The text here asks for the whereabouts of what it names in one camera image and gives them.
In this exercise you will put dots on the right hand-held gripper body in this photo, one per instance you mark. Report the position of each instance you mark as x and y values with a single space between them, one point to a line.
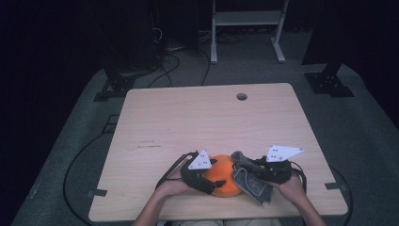
277 172

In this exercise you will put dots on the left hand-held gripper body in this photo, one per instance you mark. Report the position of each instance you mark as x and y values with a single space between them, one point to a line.
196 179

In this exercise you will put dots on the orange plush toy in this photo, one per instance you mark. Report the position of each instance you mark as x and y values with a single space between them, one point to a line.
224 175

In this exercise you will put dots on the grey cloth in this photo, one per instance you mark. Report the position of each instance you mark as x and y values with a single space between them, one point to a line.
252 188

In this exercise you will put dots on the person's left hand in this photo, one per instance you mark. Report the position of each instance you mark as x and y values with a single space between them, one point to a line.
175 186

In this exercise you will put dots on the person's right hand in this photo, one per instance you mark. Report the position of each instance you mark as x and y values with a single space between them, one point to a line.
291 190

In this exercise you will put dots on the grey tape strip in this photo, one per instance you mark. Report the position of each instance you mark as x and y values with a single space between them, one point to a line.
97 192
335 185

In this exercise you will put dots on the black stand base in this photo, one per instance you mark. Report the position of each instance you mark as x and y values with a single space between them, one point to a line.
117 86
327 83

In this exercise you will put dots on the white metal stand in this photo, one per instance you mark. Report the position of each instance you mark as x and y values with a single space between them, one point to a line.
247 18

